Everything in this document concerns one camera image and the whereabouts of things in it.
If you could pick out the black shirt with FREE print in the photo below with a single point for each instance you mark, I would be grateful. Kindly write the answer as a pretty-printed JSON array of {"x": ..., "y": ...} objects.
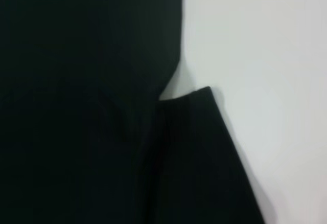
[{"x": 76, "y": 106}]

